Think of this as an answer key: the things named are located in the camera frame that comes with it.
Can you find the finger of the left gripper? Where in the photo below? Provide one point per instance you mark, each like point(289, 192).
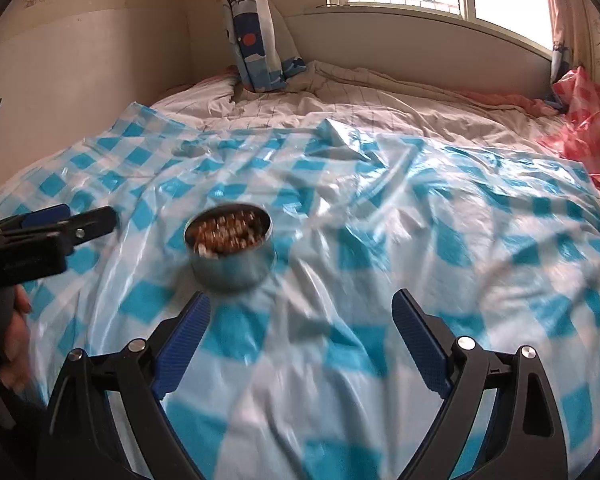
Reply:
point(75, 229)
point(46, 216)

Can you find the pink window curtain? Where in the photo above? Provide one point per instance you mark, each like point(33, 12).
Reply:
point(569, 48)

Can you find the blue white patterned curtain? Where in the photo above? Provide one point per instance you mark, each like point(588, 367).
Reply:
point(265, 53)

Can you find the round silver metal tin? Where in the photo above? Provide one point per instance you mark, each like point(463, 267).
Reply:
point(238, 272)

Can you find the amber bead jewelry pile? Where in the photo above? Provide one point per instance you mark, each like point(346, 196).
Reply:
point(221, 233)

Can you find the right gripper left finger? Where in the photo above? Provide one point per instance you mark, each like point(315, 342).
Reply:
point(82, 440)

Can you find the left human hand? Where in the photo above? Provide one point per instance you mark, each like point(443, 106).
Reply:
point(15, 373)

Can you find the blue white checkered plastic sheet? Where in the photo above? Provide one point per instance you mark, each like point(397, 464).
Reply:
point(305, 376)

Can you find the pink checkered plastic bag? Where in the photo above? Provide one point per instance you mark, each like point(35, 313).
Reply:
point(579, 138)

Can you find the pink white bed sheet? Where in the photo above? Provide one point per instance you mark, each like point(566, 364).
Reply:
point(366, 100)

